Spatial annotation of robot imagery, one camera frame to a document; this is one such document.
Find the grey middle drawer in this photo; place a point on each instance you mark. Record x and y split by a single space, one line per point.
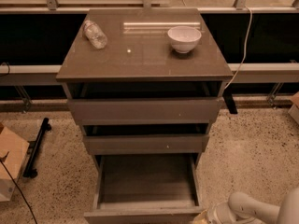
146 144

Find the clear plastic bottle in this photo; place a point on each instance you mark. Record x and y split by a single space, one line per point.
94 34

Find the grey top drawer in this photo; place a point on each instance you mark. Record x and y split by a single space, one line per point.
139 111

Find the cardboard box left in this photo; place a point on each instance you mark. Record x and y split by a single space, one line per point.
13 149

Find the cardboard box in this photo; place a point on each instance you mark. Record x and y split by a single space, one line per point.
13 149
294 110

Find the white ceramic bowl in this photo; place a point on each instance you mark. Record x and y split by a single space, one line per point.
183 39

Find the grey drawer cabinet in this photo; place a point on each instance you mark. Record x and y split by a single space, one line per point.
138 62

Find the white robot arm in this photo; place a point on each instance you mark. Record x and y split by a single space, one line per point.
243 209

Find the grey drawer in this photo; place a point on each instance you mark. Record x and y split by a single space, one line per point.
146 144
145 189
139 111

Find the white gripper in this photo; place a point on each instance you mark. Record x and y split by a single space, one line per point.
219 214

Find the grey bottom drawer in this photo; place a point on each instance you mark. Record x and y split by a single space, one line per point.
145 189

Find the cardboard box right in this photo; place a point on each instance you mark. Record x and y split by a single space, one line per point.
294 110

